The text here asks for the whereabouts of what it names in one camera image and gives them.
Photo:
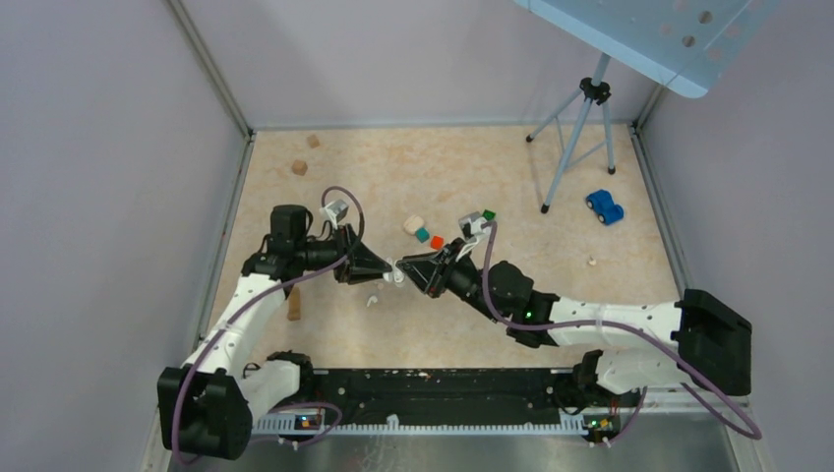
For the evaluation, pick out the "light blue perforated panel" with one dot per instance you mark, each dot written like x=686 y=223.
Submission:
x=684 y=46

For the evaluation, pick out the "near wooden cube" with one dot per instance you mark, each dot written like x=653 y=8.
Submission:
x=299 y=167

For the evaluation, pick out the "white earbud charging case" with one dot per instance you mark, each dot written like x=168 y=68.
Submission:
x=394 y=275

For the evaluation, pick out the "beige rounded block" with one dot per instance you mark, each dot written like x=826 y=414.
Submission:
x=413 y=223

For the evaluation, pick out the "orange-red small cube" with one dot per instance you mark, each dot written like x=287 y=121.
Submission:
x=437 y=243

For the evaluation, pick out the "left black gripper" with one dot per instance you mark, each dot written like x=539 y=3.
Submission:
x=366 y=265

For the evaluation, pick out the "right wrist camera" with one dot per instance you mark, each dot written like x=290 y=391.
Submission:
x=475 y=228

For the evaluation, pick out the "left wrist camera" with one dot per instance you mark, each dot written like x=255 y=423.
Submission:
x=335 y=211

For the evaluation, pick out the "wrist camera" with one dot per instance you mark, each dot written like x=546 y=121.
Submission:
x=475 y=228
x=335 y=211

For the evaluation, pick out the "blue toy car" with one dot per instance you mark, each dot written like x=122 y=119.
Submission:
x=603 y=205

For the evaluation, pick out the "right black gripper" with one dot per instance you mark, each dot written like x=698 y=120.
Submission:
x=432 y=271

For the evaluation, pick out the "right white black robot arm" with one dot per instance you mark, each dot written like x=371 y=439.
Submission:
x=698 y=338

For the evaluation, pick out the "wooden arch block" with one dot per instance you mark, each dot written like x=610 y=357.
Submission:
x=294 y=305

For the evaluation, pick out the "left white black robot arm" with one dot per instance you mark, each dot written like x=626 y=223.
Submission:
x=208 y=406

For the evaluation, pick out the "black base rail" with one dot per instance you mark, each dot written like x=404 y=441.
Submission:
x=471 y=399

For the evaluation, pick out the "grey tripod stand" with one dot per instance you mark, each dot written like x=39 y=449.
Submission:
x=593 y=91

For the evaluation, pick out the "teal small cube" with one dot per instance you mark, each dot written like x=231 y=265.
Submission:
x=422 y=235

